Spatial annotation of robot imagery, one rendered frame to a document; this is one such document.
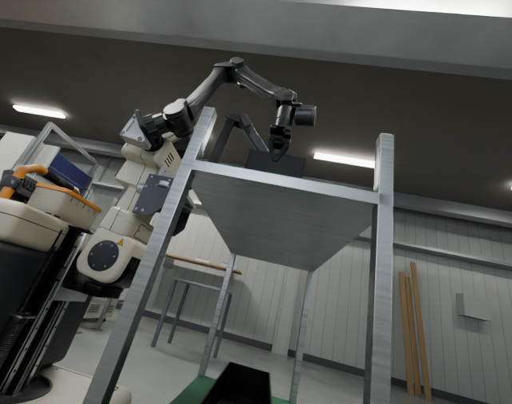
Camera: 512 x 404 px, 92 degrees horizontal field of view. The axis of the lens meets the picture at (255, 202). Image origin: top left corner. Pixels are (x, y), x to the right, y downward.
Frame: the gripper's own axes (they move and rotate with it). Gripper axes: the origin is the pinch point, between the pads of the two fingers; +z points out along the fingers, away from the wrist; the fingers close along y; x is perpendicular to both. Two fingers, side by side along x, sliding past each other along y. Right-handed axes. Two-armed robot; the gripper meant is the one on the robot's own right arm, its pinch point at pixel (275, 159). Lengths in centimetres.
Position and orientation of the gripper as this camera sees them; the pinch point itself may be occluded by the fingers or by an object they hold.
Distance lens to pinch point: 76.0
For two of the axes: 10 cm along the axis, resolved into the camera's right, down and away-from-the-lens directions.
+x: -9.7, -1.9, 1.2
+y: 0.4, 4.1, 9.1
